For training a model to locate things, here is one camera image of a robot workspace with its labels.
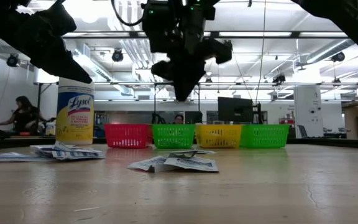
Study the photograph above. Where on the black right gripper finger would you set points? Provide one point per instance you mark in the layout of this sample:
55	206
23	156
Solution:
197	73
180	81

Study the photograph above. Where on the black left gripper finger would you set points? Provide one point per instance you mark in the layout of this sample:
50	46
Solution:
64	67

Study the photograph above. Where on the white navy wipe packet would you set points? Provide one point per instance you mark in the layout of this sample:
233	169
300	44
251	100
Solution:
205	152
194	164
182	154
148	163

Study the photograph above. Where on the pile of red-striped packets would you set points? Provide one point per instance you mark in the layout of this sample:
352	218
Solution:
61	146

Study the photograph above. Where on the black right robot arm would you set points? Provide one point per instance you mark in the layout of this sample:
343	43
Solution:
346	15

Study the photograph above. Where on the person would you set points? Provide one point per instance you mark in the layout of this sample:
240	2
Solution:
179	119
23	118

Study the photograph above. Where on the Lysol wipes canister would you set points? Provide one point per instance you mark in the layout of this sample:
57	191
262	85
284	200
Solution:
75	109

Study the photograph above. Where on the black monitor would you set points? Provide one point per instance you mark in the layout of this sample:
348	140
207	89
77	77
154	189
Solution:
235	110

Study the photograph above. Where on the green plastic basket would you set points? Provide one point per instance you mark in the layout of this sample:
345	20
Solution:
172	133
263	135

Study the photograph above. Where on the small white bottle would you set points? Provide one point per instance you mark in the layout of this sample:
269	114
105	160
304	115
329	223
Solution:
50	129

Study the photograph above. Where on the yellow plastic basket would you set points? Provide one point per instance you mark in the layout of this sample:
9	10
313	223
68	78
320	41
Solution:
219	133

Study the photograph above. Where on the red plastic basket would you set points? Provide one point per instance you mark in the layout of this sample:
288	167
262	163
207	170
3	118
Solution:
126	135

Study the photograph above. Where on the black distant rig frame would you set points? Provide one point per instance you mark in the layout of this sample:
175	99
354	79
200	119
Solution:
162	84

